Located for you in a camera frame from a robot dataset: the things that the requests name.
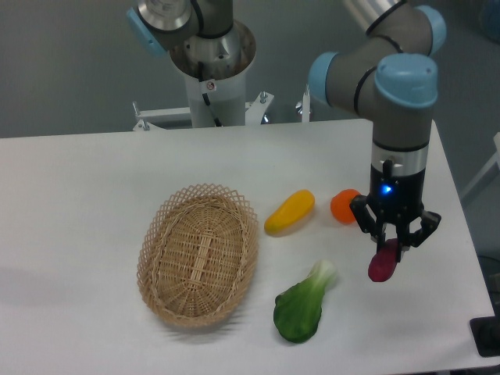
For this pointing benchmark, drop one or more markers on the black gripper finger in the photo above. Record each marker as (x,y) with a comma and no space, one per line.
(429,222)
(369,215)

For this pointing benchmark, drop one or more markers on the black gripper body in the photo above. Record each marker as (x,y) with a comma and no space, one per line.
(396,200)

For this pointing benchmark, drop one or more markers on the purple sweet potato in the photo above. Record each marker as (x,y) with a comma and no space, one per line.
(383,264)

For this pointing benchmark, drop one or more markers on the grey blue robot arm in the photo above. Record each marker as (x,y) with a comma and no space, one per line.
(391,80)

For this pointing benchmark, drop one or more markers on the orange tangerine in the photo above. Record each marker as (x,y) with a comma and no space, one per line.
(340,206)

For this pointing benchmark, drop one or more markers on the yellow mango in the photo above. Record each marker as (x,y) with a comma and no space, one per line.
(293,210)

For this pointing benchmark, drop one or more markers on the green bok choy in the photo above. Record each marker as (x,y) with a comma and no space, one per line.
(298,310)

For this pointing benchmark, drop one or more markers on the black device at table edge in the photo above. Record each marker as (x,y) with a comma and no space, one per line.
(485,332)

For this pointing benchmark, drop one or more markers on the woven wicker basket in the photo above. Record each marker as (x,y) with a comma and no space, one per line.
(199,256)

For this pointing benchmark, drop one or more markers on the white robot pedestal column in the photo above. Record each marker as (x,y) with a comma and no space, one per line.
(215,69)

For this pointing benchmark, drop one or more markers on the white metal base frame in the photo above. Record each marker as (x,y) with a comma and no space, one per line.
(250,111)

